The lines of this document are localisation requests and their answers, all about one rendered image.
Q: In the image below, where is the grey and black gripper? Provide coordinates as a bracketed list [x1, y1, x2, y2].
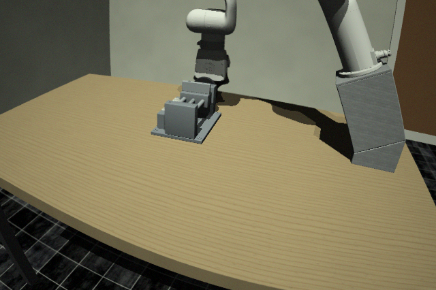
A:
[193, 48, 229, 90]

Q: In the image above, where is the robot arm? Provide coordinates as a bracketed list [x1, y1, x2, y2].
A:
[186, 0, 391, 78]

